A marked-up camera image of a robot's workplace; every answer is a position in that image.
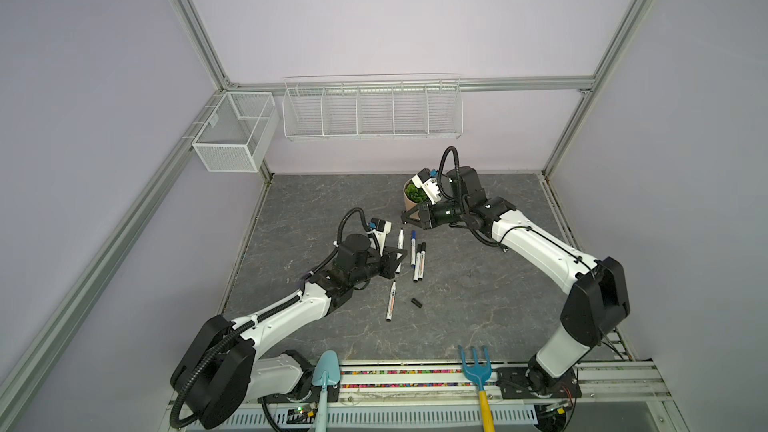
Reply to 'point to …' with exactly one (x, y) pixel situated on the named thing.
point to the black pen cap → (416, 302)
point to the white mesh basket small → (236, 131)
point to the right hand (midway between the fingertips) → (403, 220)
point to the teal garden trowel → (326, 373)
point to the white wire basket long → (372, 107)
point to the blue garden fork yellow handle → (480, 372)
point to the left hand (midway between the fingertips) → (405, 256)
